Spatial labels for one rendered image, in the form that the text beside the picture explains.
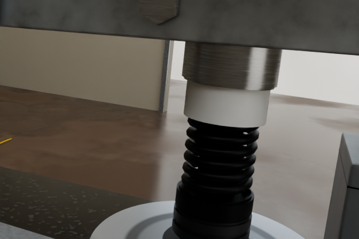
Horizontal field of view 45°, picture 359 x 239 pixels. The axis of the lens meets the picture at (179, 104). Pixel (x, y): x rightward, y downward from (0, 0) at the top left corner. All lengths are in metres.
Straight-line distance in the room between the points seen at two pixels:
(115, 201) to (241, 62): 0.36
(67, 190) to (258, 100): 0.39
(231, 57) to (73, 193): 0.39
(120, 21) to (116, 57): 5.43
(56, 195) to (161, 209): 0.21
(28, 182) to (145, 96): 4.97
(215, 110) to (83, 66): 5.67
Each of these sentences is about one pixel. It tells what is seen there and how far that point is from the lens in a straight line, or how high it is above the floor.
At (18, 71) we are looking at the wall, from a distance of 6.57.
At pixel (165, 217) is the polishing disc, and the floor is 0.88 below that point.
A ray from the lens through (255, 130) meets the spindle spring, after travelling 0.37.
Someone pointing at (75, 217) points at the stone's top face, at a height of 0.82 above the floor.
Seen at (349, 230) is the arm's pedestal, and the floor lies 0.63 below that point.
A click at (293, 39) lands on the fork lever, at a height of 1.07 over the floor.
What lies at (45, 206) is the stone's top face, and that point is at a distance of 0.61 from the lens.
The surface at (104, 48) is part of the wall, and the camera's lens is 5.82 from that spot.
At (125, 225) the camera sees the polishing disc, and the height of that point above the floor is 0.88.
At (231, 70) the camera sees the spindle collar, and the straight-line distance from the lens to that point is 0.32.
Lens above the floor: 1.07
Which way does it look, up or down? 10 degrees down
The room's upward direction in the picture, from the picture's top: 6 degrees clockwise
